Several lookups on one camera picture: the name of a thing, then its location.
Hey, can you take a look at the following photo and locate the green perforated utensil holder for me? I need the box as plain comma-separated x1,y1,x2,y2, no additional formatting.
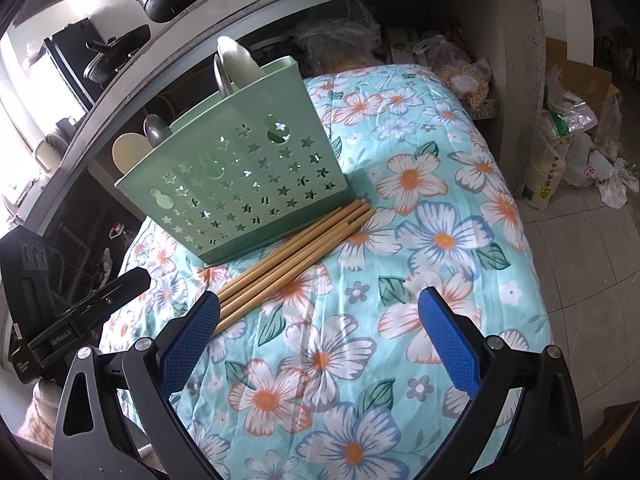
114,56,358,267

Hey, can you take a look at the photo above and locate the pale fluffy cloth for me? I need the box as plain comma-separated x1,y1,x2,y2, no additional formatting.
22,380,71,426

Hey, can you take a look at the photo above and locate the floral blanket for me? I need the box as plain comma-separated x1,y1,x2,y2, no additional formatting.
97,62,553,480

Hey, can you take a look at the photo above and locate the crumpled white plastic bag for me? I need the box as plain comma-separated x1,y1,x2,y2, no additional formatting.
595,160,640,208

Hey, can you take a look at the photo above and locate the silver foil bag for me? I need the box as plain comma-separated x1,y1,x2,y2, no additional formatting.
545,67,598,136

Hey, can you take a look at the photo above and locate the concrete kitchen counter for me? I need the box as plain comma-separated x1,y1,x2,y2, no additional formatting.
0,0,561,241

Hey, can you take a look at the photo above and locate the clear plastic bag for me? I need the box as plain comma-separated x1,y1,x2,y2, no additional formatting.
595,95,623,161

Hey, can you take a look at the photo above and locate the plastic bag of soybeans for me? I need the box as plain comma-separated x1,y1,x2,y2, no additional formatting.
430,40,493,111

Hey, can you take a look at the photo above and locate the clear bag of noodles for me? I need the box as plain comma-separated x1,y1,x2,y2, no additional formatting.
295,0,381,73

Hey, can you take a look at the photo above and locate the rice sack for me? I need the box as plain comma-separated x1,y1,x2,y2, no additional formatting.
522,110,573,211

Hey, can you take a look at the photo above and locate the black wok with lid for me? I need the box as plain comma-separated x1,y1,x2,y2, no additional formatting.
82,24,151,85

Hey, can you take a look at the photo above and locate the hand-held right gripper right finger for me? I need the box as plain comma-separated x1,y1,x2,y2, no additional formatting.
417,286,585,480

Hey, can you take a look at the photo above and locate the white plastic rice paddle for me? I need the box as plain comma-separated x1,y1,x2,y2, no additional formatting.
216,36,263,96

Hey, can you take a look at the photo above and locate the cream soup ladle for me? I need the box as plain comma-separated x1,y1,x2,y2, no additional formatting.
112,132,150,176

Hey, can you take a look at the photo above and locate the bunch of bamboo chopsticks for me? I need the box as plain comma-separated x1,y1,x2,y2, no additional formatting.
212,200,375,335

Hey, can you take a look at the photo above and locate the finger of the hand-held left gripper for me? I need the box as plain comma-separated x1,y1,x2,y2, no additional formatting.
66,268,152,322

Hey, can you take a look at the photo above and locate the cardboard box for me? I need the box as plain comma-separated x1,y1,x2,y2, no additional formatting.
542,37,623,161

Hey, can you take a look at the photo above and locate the black flat panel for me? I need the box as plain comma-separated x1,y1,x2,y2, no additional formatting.
42,22,108,111

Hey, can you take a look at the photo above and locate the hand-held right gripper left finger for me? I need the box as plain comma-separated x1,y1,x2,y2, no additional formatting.
52,290,221,480

